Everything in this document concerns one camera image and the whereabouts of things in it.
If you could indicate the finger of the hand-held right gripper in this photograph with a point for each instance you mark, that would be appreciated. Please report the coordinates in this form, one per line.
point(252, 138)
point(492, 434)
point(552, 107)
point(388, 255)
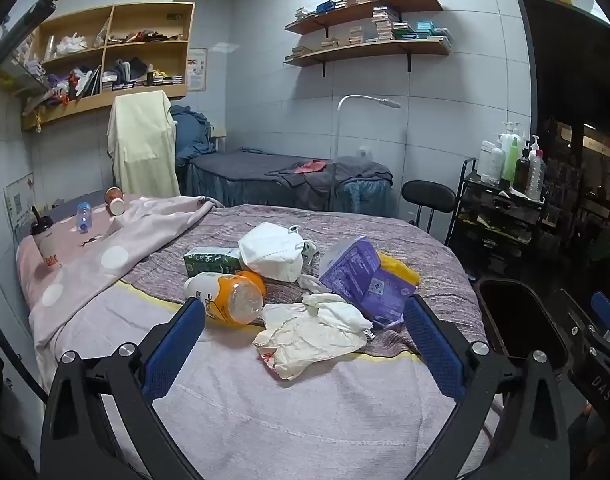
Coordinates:
point(597, 380)
point(607, 312)

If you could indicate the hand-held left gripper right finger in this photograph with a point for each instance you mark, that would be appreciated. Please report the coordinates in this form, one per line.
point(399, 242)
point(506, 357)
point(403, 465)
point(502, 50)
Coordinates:
point(432, 345)

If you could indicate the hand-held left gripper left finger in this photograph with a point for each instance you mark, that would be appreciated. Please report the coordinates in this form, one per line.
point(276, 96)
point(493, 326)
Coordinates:
point(175, 345)

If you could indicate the orange and white plastic bottle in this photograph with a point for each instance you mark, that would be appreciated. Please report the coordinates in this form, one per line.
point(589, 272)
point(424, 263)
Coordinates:
point(225, 295)

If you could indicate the yellow packet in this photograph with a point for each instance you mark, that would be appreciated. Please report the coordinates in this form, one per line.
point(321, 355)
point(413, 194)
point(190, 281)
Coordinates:
point(397, 267)

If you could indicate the dark brown trash bin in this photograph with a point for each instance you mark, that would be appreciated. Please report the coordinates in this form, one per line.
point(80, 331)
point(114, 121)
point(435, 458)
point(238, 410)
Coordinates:
point(515, 320)

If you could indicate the green milk carton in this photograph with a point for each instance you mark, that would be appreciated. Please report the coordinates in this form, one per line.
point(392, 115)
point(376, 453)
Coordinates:
point(210, 260)

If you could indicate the purple packet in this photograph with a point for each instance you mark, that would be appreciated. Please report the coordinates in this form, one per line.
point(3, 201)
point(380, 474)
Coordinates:
point(360, 275)

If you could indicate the white plastic bag orange print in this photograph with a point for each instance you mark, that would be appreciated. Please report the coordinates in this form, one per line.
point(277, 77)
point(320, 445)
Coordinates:
point(305, 340)

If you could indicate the white face mask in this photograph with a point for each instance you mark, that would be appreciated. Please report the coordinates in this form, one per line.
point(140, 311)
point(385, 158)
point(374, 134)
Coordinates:
point(270, 255)

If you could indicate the purple striped blanket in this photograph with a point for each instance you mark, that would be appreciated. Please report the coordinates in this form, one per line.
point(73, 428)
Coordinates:
point(410, 240)

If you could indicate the pink dotted blanket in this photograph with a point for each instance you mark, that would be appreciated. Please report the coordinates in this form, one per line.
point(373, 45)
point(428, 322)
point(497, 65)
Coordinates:
point(85, 280)

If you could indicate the light lilac bed sheet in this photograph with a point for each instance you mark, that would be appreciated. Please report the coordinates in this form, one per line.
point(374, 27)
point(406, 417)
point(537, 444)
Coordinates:
point(285, 410)

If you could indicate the black trolley cart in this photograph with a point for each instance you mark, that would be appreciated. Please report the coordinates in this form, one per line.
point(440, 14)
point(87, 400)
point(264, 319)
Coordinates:
point(500, 210)

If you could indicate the black stool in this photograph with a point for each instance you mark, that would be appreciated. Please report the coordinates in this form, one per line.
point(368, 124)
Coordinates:
point(427, 195)

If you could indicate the white paper cup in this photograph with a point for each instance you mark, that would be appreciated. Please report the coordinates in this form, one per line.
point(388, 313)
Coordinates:
point(116, 206)

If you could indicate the clear bottle red cap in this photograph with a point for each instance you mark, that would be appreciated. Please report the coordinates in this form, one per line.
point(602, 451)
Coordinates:
point(535, 177)

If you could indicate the clear water bottle blue cap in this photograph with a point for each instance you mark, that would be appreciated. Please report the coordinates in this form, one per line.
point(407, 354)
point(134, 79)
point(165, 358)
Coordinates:
point(83, 217)

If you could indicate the drink cup with straw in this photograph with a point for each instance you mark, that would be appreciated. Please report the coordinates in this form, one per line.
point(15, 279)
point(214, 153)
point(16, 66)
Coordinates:
point(47, 250)

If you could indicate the red paper cup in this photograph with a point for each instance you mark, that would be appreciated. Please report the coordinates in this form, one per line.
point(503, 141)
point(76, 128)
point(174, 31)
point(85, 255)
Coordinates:
point(112, 192)

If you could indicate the dark brown bottle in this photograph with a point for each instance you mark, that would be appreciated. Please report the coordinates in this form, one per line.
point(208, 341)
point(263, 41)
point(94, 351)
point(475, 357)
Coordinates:
point(522, 170)

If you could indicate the green bottle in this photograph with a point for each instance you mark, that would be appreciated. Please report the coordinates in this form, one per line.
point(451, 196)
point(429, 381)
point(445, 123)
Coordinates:
point(511, 162)

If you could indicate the massage bed grey cover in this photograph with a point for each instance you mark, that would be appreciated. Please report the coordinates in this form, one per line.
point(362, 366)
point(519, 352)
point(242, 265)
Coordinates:
point(245, 170)

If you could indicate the short white bottle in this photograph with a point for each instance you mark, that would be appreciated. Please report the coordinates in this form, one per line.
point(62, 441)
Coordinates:
point(485, 157)

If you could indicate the cream cloth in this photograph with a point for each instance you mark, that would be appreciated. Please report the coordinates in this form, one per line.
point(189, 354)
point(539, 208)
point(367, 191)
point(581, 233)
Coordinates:
point(142, 150)

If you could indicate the tall white pump bottle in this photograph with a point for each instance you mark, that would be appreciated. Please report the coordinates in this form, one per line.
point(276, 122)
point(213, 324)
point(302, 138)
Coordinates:
point(509, 132)

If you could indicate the blue cloth pile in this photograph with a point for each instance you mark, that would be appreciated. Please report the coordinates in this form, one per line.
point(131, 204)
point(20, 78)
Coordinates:
point(192, 135)

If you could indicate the red cloth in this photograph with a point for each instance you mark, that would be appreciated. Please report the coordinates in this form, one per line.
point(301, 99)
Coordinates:
point(310, 166)

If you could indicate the white floor lamp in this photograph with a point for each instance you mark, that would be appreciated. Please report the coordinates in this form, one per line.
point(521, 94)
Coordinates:
point(370, 100)

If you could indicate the row of small flat boxes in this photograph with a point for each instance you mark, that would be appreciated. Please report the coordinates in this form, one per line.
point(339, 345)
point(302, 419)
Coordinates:
point(145, 82)

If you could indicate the dark clothes pile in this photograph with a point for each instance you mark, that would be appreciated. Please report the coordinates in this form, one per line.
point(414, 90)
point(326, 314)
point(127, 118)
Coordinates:
point(130, 69)

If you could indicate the colourful clothes pile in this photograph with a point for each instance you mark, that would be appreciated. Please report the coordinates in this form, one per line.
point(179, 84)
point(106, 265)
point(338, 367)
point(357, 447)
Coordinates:
point(72, 82)

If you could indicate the white cloth bundle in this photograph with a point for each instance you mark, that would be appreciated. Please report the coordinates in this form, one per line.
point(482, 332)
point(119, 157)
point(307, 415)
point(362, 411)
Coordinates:
point(70, 43)

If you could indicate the wooden cubby shelf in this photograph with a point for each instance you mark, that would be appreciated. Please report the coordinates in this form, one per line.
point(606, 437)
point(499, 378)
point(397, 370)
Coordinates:
point(185, 25)

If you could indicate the beige wall box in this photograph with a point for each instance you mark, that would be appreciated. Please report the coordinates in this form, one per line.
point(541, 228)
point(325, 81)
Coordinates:
point(219, 140)

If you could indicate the wall sign with code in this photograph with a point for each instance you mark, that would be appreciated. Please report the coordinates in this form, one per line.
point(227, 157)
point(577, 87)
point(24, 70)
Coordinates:
point(17, 202)

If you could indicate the wall poster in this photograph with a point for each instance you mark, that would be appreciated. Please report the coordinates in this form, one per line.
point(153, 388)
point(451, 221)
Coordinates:
point(197, 70)

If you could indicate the wooden wall shelf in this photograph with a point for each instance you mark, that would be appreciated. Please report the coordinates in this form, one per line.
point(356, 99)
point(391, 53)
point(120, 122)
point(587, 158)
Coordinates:
point(385, 49)
point(425, 4)

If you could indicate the glass wall shelf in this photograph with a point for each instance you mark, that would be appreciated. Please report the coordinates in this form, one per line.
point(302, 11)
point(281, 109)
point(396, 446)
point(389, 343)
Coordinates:
point(20, 77)

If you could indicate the wall shelves with boxes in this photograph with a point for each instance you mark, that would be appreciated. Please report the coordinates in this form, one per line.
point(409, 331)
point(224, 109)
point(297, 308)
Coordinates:
point(385, 22)

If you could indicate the black metal rail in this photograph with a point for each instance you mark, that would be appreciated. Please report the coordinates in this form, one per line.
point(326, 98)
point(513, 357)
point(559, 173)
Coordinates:
point(42, 7)

